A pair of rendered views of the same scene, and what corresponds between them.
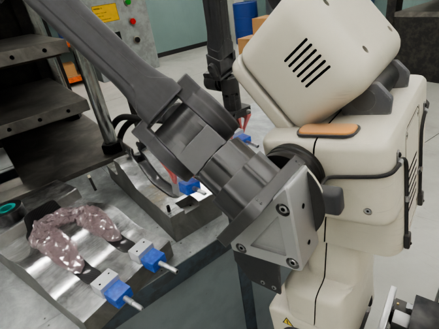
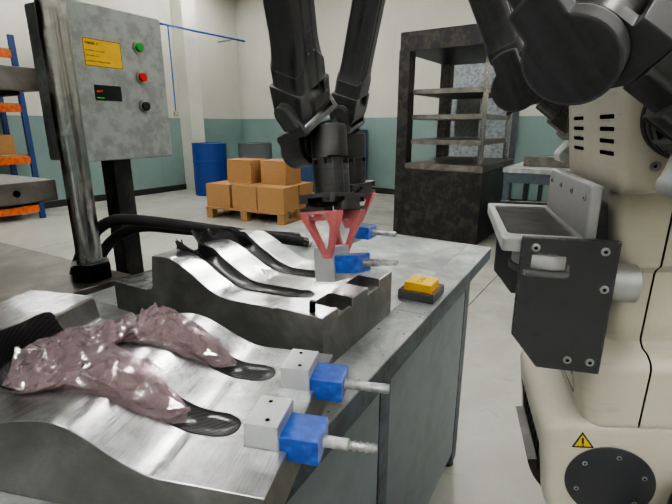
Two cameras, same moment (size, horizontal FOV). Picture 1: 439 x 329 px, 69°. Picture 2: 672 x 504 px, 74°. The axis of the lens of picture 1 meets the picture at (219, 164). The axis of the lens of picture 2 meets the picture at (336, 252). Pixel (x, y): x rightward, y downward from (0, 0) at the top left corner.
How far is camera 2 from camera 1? 0.49 m
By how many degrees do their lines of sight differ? 28
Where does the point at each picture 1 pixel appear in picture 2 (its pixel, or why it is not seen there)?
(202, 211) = (353, 319)
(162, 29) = not seen: hidden behind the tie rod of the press
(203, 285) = (345, 467)
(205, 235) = (365, 357)
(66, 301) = (189, 474)
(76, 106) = (33, 188)
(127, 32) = (132, 91)
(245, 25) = (210, 171)
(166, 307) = not seen: outside the picture
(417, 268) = not seen: hidden behind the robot
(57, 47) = (19, 77)
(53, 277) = (131, 434)
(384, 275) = (502, 457)
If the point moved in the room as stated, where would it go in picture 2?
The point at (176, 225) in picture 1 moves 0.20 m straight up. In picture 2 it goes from (327, 336) to (326, 206)
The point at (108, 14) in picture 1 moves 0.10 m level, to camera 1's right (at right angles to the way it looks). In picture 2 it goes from (106, 56) to (146, 59)
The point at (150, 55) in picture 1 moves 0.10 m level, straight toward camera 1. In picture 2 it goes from (161, 135) to (170, 136)
